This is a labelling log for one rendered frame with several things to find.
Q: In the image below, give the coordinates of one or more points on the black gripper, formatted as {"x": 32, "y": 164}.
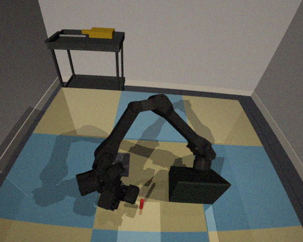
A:
{"x": 128, "y": 194}

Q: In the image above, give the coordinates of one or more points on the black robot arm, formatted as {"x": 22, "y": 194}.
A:
{"x": 105, "y": 154}

